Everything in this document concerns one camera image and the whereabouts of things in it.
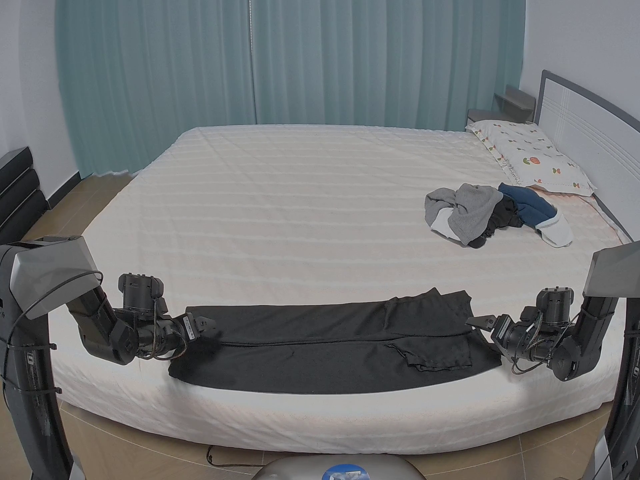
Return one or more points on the pile of clothes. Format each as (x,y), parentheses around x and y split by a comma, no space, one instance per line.
(470,213)

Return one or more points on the black chest of drawers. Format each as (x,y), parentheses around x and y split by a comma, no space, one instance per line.
(15,188)

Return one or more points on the white printed pillow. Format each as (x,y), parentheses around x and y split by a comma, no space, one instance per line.
(535,160)

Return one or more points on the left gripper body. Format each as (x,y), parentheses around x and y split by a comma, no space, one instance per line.
(165,340)

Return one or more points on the grey bedside table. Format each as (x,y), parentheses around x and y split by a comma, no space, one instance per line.
(515,99)

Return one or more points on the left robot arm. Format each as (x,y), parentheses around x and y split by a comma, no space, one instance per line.
(50,273)

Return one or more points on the black shirt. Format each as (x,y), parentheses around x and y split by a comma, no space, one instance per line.
(325,358)

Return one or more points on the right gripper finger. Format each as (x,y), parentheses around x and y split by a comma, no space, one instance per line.
(484,322)

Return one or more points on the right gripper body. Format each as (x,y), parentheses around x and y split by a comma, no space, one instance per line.
(522,345)

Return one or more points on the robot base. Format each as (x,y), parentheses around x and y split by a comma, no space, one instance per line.
(300,470)

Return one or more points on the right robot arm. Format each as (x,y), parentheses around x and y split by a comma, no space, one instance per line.
(610,273)

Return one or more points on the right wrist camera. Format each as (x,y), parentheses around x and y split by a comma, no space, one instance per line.
(530,316)

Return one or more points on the bed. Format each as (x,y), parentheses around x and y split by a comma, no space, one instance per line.
(300,193)

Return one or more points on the blue-green curtain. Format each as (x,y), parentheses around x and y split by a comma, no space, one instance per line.
(150,68)
(375,43)

